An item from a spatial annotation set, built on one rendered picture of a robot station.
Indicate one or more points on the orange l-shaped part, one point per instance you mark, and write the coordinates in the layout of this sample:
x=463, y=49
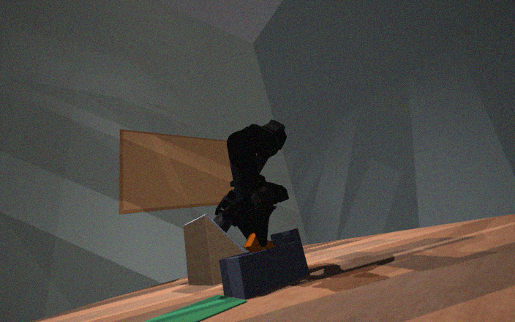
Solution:
x=253, y=245

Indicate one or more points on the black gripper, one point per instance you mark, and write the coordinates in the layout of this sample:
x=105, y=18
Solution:
x=253, y=204

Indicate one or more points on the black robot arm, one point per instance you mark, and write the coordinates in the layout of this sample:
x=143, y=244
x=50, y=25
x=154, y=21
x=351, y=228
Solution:
x=243, y=145

